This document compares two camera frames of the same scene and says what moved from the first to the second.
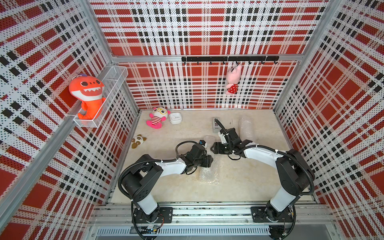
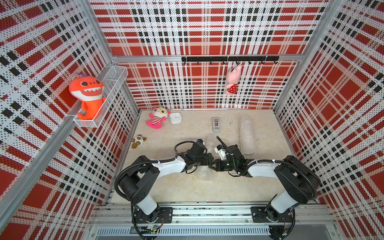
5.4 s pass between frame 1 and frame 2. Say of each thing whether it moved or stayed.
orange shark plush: stayed
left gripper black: stayed
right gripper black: moved
